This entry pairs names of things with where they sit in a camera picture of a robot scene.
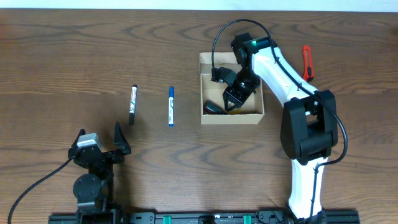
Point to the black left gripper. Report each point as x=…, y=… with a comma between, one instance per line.
x=122, y=146

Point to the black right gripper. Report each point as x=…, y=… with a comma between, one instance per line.
x=231, y=99

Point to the yellow clear tape roll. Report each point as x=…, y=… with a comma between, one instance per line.
x=237, y=111

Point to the orange utility knife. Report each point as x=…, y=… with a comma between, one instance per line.
x=307, y=56

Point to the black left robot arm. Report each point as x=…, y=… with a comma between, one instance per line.
x=94, y=190

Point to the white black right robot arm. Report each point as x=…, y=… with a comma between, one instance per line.
x=308, y=129

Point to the red black utility knife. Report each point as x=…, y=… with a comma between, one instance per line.
x=211, y=108

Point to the brown cardboard box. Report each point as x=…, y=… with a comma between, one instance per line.
x=254, y=106

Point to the black cap whiteboard marker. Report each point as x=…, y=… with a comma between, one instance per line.
x=132, y=107

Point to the blue whiteboard marker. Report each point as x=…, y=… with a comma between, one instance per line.
x=171, y=107

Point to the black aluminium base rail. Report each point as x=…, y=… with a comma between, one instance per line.
x=259, y=217

